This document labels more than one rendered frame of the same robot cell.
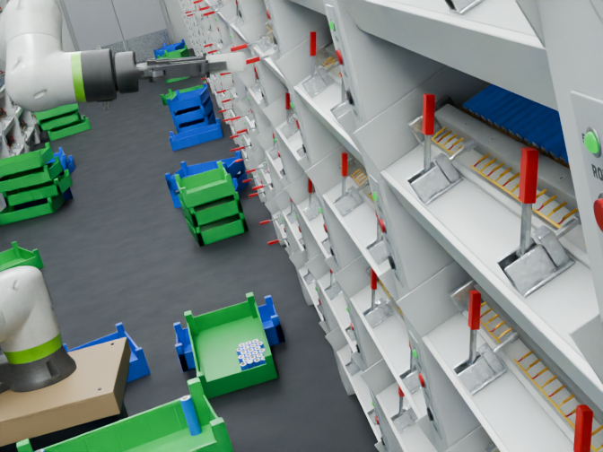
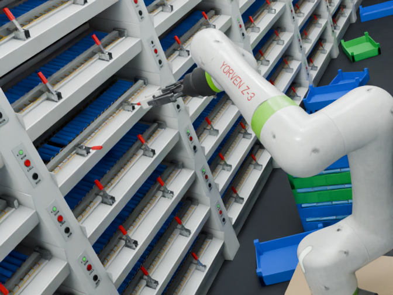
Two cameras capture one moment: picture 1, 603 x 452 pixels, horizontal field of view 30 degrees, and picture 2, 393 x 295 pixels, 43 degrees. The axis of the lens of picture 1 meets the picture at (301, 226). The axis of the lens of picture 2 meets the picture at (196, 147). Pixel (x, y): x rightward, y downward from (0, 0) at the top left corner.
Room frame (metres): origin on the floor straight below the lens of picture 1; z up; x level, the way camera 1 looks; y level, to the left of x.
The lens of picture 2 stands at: (3.22, 1.12, 1.46)
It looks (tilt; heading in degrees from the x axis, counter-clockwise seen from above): 27 degrees down; 220
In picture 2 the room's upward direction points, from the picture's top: 22 degrees counter-clockwise
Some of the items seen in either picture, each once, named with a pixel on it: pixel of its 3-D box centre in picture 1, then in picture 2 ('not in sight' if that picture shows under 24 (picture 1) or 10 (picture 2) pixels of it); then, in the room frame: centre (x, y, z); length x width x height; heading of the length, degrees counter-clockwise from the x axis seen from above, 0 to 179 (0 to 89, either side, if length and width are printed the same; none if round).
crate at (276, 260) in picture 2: not in sight; (292, 254); (1.87, 0.24, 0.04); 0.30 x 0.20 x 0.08; 118
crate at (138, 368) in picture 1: (103, 359); not in sight; (3.13, 0.67, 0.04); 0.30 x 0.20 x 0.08; 17
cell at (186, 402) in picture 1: (190, 414); not in sight; (1.65, 0.25, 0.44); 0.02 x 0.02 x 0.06
